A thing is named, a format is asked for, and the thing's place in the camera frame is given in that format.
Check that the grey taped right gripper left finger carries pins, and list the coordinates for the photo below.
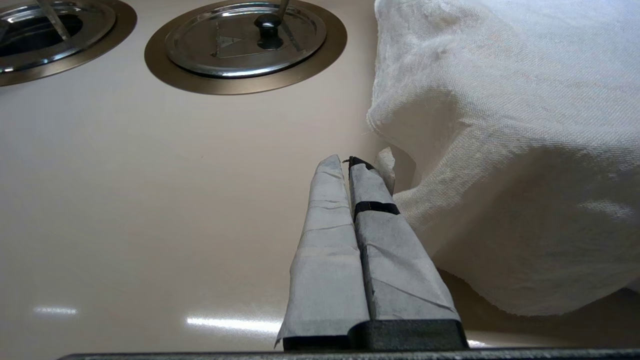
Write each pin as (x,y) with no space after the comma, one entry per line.
(327,260)

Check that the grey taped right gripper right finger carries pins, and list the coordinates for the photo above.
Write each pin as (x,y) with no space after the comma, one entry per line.
(400,280)

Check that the steel lid with black knob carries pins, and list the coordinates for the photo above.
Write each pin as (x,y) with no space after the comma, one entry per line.
(230,55)

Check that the white cloth cover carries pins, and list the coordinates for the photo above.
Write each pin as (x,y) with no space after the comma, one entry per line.
(500,150)

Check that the steel inset soup pot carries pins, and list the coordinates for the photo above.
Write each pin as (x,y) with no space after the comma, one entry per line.
(95,35)

